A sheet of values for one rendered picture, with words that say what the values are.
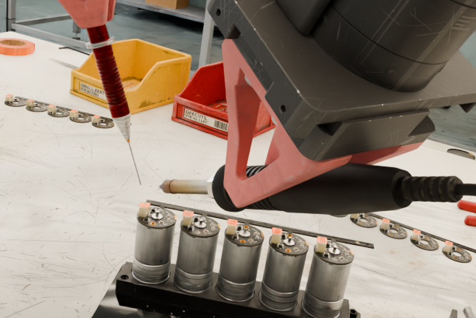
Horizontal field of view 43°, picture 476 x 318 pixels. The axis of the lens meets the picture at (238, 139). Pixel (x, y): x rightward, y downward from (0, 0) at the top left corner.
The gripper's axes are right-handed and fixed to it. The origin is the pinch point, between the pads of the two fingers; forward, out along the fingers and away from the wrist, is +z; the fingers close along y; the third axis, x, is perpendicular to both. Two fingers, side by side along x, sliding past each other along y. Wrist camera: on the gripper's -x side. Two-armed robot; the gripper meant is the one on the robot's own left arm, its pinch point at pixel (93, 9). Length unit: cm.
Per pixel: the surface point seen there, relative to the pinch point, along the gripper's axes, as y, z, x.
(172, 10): 452, 51, 98
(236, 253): -0.5, 15.7, -4.8
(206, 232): 0.1, 14.3, -3.2
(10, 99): 32.1, 10.9, 24.2
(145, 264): -0.2, 15.8, 1.0
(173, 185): -1.8, 10.1, -2.4
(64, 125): 27.9, 13.9, 16.7
